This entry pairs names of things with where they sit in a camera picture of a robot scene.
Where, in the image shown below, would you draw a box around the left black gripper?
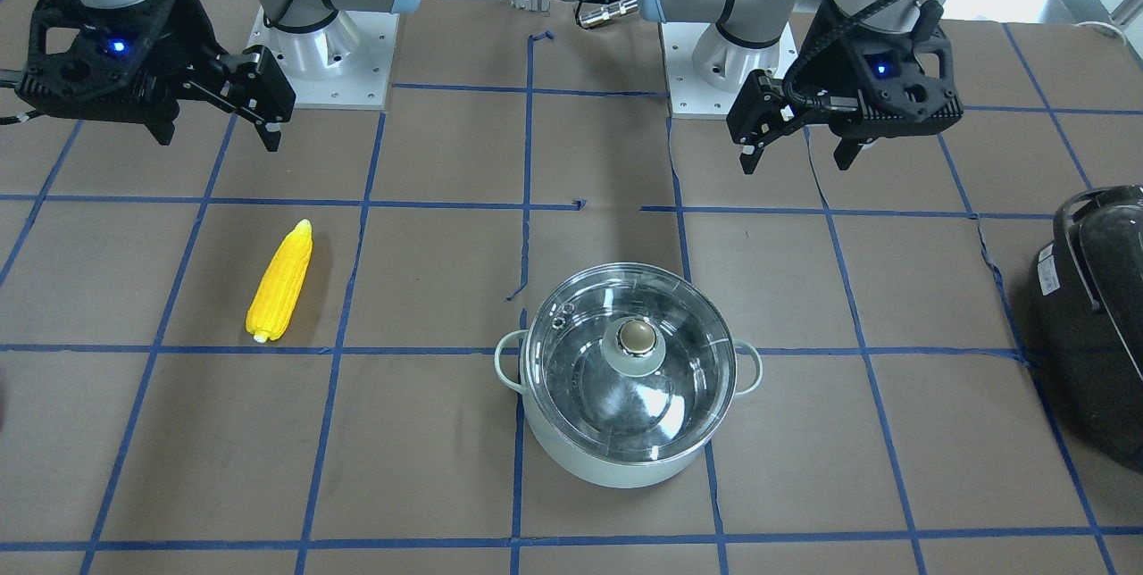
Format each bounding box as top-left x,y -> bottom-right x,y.
726,0 -> 964,175

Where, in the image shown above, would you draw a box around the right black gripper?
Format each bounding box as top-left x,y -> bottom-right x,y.
15,0 -> 296,153

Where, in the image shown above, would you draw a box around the yellow toy corn cob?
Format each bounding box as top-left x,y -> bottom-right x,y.
245,219 -> 313,344

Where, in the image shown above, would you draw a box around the glass pot lid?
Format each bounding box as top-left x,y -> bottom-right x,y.
523,263 -> 738,464

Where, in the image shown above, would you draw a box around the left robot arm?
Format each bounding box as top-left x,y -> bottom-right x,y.
638,0 -> 964,175

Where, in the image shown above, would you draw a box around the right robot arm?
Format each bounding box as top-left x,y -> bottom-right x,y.
3,0 -> 421,152

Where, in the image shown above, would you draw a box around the black rice cooker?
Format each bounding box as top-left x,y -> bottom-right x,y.
1030,185 -> 1142,471

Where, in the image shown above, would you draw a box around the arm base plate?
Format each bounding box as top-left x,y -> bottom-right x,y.
248,10 -> 403,111
660,22 -> 797,121

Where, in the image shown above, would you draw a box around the silver cable connector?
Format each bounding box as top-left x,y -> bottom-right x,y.
575,0 -> 639,30

